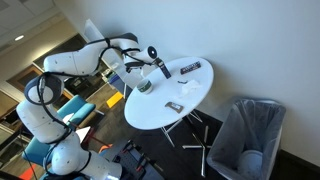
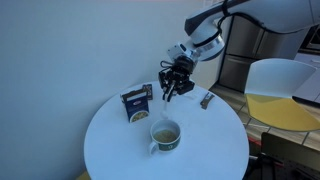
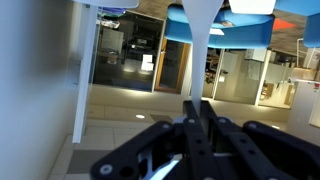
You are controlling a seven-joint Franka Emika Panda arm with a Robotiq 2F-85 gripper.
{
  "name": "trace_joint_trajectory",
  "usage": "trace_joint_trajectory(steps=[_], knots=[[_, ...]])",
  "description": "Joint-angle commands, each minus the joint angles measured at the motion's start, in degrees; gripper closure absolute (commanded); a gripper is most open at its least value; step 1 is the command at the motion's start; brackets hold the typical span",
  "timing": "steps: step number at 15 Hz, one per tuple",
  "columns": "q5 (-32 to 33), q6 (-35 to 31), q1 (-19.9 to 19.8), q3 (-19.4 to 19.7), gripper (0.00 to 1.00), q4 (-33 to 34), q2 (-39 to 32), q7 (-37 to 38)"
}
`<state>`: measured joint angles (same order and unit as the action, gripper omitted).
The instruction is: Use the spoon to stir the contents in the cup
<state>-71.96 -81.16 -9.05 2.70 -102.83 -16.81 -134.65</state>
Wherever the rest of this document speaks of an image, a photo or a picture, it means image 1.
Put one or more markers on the white bowl in bin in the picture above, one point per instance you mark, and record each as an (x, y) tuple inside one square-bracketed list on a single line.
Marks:
[(250, 163)]

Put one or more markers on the teal upholstered chair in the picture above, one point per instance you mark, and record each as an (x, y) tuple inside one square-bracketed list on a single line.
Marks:
[(80, 108)]

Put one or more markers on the orange floor object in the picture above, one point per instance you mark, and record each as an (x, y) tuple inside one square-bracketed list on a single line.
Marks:
[(105, 148)]

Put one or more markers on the metal table leg frame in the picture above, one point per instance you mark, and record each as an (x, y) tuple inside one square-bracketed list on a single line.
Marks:
[(202, 160)]

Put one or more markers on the blue storage bin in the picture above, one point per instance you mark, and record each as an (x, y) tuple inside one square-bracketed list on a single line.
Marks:
[(115, 82)]

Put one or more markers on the small black clip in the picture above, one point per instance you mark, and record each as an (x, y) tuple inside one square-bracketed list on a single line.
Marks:
[(182, 81)]

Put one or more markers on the round ceiling light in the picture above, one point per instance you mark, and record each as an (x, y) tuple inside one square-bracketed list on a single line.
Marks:
[(19, 37)]

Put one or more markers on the crumpled white tissue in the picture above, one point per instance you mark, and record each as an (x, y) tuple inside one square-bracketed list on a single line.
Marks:
[(190, 88)]

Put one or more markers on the white paper sheet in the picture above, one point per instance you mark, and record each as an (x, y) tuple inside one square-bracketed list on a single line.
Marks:
[(68, 117)]

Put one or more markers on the white cup with green band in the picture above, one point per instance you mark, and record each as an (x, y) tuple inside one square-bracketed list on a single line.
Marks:
[(145, 86)]

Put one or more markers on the grey lined trash bin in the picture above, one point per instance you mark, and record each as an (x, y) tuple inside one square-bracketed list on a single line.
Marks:
[(233, 140)]

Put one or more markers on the brown flat packet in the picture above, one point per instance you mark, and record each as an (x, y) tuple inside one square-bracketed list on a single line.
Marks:
[(174, 107)]

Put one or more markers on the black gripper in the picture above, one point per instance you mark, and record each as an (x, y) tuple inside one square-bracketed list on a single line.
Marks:
[(134, 66)]

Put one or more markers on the dark flat snack package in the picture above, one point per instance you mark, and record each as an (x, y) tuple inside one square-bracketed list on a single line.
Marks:
[(190, 67)]

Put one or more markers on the yellow flat floor mat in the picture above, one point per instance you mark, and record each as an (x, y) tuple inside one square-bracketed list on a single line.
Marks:
[(114, 99)]

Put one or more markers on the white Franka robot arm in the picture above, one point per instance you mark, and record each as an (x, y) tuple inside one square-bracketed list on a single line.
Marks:
[(40, 123)]

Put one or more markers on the dark robot mounting stand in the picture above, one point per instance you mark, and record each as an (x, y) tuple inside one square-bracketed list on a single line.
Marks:
[(140, 163)]

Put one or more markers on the white square board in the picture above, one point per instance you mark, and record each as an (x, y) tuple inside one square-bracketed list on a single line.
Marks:
[(82, 134)]

